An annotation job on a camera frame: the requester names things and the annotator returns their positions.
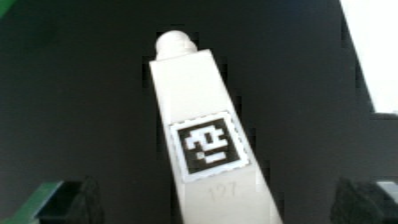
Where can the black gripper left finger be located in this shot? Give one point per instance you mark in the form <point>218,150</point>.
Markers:
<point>65,203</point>

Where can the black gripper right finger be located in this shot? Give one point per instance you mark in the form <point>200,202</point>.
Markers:
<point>365,202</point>

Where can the white desk leg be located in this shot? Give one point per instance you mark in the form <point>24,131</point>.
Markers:
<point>223,191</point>

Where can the white desk top panel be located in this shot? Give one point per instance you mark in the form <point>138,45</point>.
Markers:
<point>372,22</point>

